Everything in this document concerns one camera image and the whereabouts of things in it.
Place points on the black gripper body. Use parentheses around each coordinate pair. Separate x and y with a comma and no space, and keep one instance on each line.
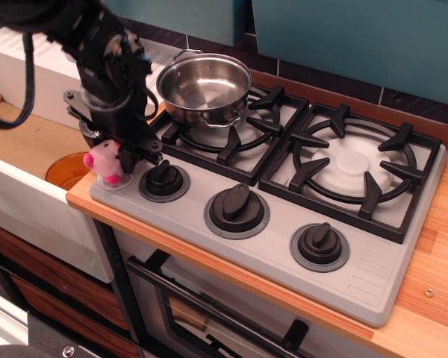
(115,121)

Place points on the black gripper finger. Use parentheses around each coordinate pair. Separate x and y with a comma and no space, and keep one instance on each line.
(90,137)
(128,158)

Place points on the pink stuffed pig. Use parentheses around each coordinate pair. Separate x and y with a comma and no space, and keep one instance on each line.
(103,160)

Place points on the stainless steel pan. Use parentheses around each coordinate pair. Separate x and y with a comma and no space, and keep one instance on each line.
(204,90)

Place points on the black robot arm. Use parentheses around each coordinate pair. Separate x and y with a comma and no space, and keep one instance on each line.
(112,66)

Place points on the black left stove knob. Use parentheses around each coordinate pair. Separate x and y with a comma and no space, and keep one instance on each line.
(164,183)

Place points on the black stove knob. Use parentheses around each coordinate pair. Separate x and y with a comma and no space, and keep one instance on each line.
(237,213)
(164,183)
(320,248)

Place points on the black middle stove knob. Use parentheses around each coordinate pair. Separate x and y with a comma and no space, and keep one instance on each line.
(237,213)

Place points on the grey toy stove top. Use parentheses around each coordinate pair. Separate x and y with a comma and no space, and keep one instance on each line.
(364,288)

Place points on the black right stove knob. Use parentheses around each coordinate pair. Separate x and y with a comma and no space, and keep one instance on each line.
(320,248)

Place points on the white toy sink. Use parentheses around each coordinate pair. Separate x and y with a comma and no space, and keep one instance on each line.
(30,207)

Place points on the black left burner grate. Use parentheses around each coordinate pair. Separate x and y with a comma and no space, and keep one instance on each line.
(242,151)

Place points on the black burner grate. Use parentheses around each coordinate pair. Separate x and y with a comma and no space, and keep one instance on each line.
(354,169)
(242,151)

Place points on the wooden drawer cabinet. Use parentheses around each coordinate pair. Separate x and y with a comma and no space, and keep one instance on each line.
(65,297)

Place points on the black right burner grate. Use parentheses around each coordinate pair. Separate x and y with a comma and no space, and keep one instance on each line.
(354,169)

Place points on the oven door with handle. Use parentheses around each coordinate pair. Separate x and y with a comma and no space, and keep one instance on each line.
(201,315)

